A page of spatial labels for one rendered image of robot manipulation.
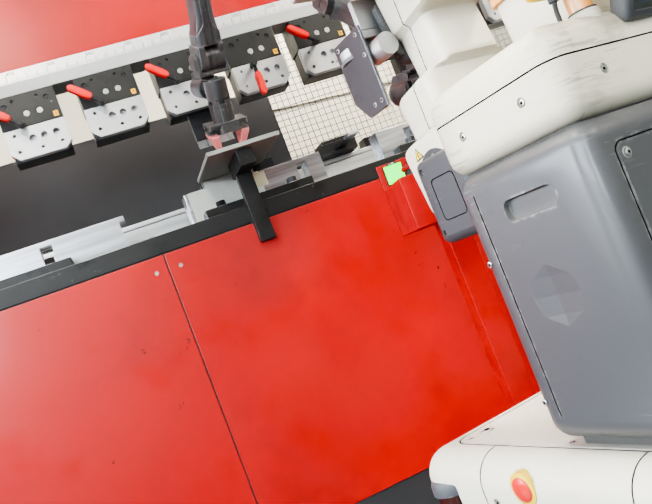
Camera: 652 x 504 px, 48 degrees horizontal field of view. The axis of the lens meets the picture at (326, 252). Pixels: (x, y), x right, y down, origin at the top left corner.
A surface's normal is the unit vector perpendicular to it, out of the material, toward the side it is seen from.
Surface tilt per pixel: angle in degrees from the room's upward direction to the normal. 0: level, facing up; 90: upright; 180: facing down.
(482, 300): 90
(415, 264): 90
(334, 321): 90
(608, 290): 90
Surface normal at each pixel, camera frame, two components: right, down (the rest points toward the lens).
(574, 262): -0.83, 0.30
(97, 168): 0.25, -0.14
